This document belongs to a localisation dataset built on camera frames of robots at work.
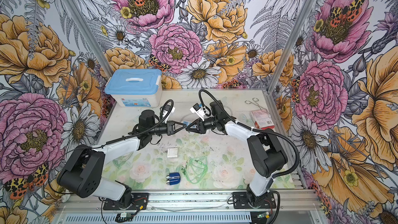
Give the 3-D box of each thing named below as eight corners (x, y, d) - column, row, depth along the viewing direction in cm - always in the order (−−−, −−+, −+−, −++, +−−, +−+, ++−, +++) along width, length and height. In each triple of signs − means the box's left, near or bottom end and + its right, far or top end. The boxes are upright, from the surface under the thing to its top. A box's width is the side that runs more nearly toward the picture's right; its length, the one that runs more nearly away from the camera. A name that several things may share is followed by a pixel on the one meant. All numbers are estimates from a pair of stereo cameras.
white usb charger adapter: (167, 157, 90) (166, 154, 88) (168, 150, 93) (167, 148, 90) (177, 157, 90) (176, 154, 88) (178, 150, 93) (177, 148, 90)
